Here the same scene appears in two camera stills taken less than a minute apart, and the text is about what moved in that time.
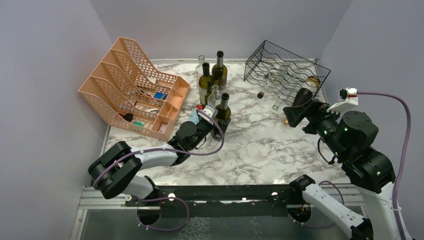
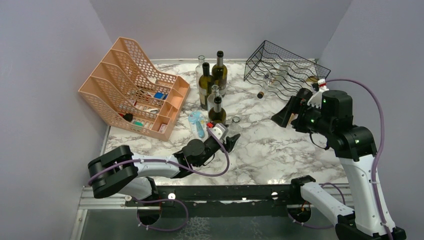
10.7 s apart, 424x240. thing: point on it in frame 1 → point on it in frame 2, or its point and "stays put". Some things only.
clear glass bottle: [214, 99] stays put
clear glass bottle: [199, 71] stays put
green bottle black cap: [206, 83] stays put
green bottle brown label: [219, 71] stays put
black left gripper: [222, 123] → [230, 142]
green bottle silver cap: [225, 98] → [217, 101]
